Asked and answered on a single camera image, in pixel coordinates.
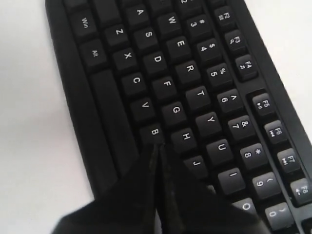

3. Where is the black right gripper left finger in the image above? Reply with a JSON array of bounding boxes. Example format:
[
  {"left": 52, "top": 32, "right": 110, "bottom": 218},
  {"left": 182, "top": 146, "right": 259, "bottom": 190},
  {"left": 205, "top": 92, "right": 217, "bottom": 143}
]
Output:
[{"left": 52, "top": 144, "right": 160, "bottom": 234}]

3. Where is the black Acer keyboard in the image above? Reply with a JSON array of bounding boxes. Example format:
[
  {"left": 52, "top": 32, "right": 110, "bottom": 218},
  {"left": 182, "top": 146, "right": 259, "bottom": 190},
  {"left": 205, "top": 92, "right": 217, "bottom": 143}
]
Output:
[{"left": 45, "top": 0, "right": 312, "bottom": 234}]

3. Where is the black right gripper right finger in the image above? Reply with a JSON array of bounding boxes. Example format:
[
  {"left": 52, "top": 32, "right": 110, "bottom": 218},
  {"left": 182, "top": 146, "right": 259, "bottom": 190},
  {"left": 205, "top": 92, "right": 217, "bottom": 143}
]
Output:
[{"left": 158, "top": 145, "right": 270, "bottom": 234}]

